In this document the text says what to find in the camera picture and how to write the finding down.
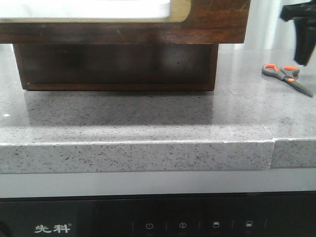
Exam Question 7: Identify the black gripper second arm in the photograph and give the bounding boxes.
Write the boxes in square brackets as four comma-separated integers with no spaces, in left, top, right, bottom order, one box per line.
[280,2,316,66]

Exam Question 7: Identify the dark wooden drawer cabinet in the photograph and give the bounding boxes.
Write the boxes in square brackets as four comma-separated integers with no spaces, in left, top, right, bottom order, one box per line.
[12,43,219,91]

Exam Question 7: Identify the grey and orange scissors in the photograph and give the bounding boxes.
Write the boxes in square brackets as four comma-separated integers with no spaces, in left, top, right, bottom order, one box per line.
[262,63,314,98]

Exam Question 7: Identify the black appliance control panel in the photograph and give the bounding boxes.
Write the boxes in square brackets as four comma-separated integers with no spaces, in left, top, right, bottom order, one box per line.
[0,191,316,237]

